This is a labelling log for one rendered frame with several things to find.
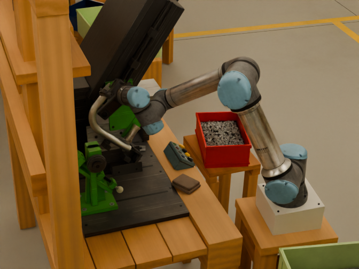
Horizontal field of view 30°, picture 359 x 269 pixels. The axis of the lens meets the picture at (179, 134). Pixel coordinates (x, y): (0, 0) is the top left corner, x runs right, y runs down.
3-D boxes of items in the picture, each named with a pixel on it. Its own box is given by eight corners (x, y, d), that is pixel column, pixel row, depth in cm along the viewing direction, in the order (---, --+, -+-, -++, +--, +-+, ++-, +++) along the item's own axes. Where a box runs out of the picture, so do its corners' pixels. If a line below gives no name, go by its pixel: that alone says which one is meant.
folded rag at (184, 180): (170, 185, 278) (170, 179, 276) (182, 177, 283) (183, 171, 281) (188, 195, 272) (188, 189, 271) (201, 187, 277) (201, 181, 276)
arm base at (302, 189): (298, 181, 272) (299, 161, 267) (313, 204, 260) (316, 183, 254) (263, 188, 269) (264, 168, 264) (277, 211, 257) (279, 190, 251)
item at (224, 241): (129, 91, 378) (129, 67, 370) (240, 266, 259) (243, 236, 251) (105, 95, 374) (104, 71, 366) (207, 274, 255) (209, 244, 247)
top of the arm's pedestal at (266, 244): (305, 196, 289) (306, 189, 287) (337, 245, 262) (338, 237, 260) (234, 206, 282) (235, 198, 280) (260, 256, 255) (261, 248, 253)
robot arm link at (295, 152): (307, 169, 262) (311, 141, 255) (302, 190, 251) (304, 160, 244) (278, 164, 265) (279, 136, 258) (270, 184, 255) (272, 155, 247)
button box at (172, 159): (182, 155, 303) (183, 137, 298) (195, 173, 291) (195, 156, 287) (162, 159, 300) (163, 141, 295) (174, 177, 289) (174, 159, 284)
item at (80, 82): (78, 121, 319) (75, 56, 301) (94, 155, 295) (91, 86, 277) (39, 127, 313) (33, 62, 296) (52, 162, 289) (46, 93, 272)
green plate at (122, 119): (131, 122, 291) (126, 74, 285) (136, 126, 283) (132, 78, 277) (105, 126, 287) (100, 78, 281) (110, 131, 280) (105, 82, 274)
